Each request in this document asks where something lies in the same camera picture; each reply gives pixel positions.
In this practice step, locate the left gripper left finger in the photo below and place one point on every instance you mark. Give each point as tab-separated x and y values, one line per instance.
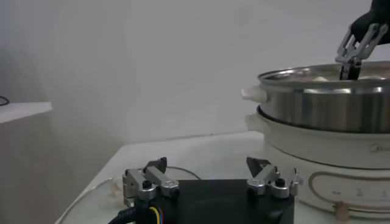
143	187

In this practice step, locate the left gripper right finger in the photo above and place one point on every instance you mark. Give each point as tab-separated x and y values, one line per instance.
280	185

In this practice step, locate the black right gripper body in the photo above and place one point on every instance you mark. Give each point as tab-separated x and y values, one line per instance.
379	13

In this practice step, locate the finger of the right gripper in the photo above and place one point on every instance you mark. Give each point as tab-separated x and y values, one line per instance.
350	71

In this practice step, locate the stainless steel steamer basket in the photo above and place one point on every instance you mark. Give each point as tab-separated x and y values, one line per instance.
320	112

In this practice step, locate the white electric cooker base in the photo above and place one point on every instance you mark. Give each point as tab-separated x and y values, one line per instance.
304	146

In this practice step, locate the round glass pot lid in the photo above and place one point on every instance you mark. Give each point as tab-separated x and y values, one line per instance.
97	210

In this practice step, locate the white side table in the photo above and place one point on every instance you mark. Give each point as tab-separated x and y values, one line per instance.
24	111

